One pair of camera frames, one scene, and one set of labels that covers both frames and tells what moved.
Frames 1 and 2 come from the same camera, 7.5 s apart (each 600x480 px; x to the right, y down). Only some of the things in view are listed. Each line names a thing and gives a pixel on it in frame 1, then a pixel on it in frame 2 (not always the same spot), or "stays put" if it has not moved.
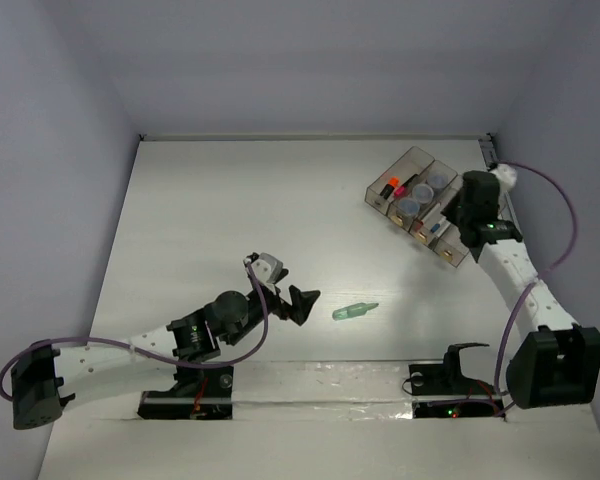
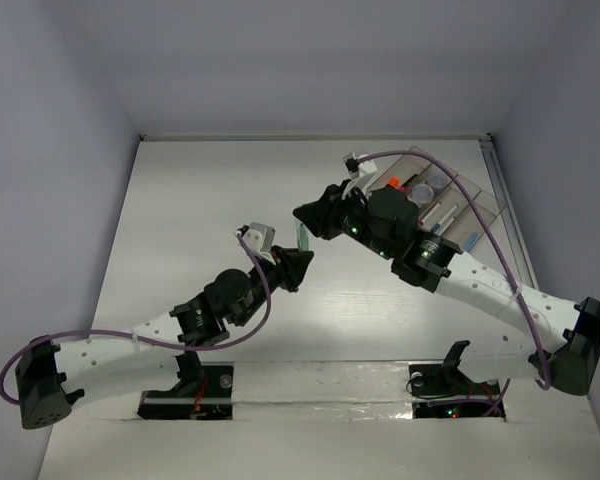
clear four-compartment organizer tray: (414, 193) stays put
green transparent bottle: (352, 310) to (303, 239)
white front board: (313, 421) stays put
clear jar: (437, 178) stays put
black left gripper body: (275, 304) to (274, 273)
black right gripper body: (454, 212) to (351, 218)
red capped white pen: (420, 223) stays put
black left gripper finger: (302, 302) to (296, 264)
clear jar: (423, 193) stays put
